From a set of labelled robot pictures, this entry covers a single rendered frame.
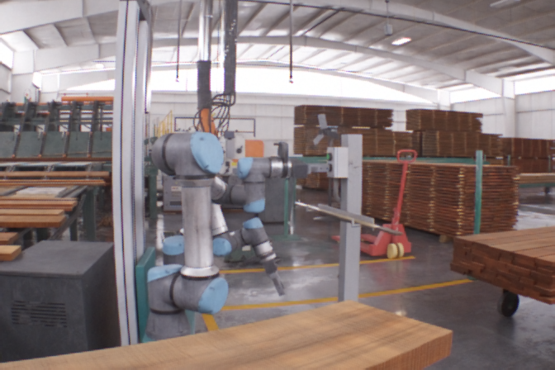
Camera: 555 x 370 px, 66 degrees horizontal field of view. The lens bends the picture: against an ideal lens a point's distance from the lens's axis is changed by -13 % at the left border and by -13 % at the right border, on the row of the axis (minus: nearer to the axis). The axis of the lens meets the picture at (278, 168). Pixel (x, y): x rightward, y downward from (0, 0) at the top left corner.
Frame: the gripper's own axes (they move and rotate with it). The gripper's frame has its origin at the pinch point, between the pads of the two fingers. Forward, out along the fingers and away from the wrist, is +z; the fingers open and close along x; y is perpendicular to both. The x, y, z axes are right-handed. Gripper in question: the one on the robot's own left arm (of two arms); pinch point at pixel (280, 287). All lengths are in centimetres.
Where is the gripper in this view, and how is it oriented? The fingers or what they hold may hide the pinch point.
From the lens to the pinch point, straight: 204.9
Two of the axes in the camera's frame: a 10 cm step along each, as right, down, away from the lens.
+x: -0.1, 1.0, 10.0
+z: 3.9, 9.2, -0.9
